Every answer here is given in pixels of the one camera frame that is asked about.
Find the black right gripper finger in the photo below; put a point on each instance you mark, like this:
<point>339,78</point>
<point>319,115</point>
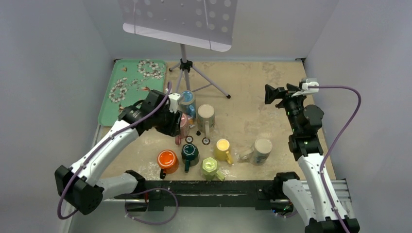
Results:
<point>291,89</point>
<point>270,94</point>

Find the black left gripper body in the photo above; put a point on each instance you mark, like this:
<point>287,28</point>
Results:
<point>165,121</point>

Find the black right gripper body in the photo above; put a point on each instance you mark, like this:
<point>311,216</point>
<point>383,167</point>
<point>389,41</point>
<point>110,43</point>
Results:
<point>292,106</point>

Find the pink ghost mug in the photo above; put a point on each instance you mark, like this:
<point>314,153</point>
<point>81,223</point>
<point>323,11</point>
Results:
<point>184,129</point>

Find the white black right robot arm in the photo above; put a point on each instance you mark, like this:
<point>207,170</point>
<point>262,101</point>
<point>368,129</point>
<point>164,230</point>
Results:
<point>319,207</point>

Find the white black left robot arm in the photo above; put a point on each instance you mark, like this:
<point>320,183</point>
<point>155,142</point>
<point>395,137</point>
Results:
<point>81,184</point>

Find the blue mug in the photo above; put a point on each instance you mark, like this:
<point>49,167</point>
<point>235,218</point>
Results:
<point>188,104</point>

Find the dark green mug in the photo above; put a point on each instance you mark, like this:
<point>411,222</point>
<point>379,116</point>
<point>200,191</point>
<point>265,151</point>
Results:
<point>190,156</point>

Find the orange mug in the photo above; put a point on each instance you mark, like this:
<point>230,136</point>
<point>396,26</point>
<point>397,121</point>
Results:
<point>168,163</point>

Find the teal seashell mug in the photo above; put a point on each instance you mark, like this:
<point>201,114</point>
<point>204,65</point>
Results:
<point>206,119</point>

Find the yellow mug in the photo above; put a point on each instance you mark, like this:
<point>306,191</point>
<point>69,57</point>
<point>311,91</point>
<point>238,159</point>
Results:
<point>222,151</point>

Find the light green hexagonal mug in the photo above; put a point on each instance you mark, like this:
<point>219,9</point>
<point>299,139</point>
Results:
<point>210,170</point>

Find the cream coral mug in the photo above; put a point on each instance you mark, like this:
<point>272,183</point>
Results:
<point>258,153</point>

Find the ice cream cone toy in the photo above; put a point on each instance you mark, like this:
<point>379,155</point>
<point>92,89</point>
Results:
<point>191,121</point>

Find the green floral tray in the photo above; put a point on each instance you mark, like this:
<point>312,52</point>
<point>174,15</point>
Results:
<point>130,81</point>

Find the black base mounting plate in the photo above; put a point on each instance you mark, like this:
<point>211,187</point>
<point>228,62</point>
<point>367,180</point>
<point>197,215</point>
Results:
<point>260,195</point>

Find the grey music stand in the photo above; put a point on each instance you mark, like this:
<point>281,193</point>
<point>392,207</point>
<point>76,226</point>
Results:
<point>206,24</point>

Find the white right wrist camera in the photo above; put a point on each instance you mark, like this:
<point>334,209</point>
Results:
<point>307,86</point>

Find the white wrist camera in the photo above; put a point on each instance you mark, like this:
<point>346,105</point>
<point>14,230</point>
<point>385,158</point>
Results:
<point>174,99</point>
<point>307,86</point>

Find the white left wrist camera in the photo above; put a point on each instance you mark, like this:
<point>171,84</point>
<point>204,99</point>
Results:
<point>174,99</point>

